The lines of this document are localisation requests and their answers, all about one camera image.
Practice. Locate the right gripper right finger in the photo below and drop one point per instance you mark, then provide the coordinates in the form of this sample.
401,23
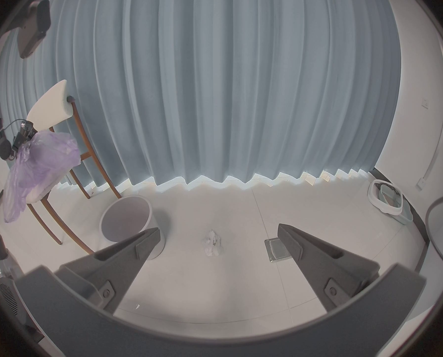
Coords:
318,266

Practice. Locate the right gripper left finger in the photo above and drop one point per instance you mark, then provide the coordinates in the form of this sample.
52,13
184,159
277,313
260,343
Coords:
117,266

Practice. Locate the white paper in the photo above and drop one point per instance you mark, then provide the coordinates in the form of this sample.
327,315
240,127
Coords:
212,244

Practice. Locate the purple plastic bag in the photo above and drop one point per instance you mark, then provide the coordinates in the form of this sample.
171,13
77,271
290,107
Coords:
39,166

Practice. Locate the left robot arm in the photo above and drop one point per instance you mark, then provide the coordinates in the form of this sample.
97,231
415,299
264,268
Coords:
2,145

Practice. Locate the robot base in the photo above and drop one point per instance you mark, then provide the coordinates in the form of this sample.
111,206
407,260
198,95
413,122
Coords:
5,296

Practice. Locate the white trash bin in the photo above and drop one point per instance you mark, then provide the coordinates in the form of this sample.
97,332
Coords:
126,218

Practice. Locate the white rimmed plastic tub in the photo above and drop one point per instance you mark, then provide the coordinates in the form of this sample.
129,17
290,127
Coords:
392,205

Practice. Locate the round grey rimmed table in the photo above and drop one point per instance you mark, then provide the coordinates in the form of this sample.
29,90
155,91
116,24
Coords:
431,229

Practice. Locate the wooden chair with white cushions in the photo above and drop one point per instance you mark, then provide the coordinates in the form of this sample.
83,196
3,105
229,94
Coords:
52,102

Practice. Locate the pale blue curtain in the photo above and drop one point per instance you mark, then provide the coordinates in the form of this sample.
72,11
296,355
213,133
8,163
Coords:
225,87

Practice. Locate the white wall socket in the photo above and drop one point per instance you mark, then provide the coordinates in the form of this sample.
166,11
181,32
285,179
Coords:
425,104

